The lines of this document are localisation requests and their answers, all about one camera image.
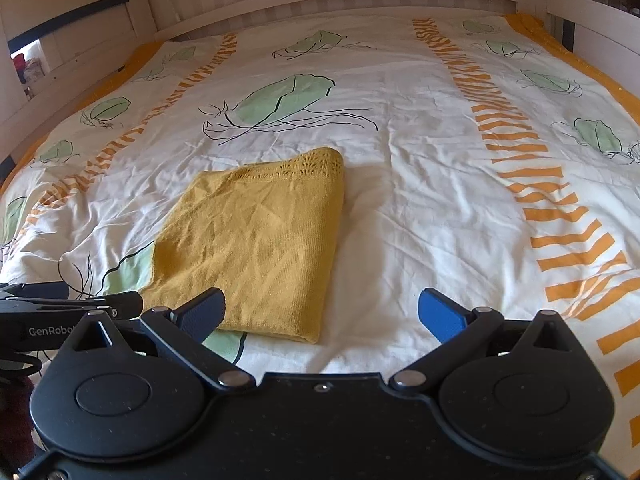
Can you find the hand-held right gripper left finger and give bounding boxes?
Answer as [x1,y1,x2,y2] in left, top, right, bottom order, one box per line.
[52,287,256,392]

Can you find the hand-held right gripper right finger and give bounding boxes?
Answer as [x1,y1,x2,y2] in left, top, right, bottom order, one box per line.
[389,288,591,392]

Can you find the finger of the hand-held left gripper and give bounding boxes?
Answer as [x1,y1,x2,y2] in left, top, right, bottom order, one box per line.
[0,282,69,302]
[0,290,144,321]

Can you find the yellow knitted sweater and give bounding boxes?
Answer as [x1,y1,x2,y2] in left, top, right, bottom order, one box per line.
[140,147,347,346]

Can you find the dark red cloth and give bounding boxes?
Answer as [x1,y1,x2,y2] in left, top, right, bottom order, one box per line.
[0,375,39,467]

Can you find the white leaf-print duvet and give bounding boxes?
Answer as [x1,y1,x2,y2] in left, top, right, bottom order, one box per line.
[0,14,640,466]

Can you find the pink and red toys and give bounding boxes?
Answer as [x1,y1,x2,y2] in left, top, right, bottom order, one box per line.
[11,50,47,101]

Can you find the black cable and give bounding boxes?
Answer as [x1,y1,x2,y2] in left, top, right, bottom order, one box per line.
[0,354,44,380]

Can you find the dark blue bed rail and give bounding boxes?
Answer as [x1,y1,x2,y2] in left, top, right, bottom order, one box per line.
[0,0,131,37]

